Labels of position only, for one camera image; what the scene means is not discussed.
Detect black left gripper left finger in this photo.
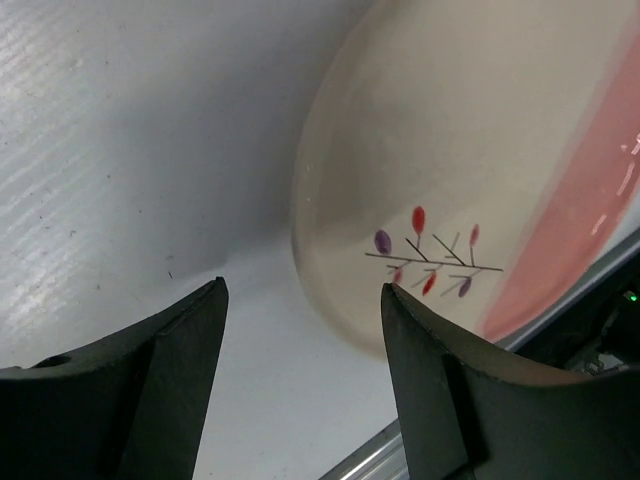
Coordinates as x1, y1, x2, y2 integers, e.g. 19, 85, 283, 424
1, 278, 229, 479

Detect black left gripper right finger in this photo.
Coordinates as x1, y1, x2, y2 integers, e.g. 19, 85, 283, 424
381, 284, 639, 479

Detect pink cream plate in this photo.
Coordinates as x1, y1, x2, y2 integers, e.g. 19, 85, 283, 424
292, 1, 639, 357

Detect aluminium table rail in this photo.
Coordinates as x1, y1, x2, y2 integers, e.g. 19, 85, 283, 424
321, 429, 409, 480

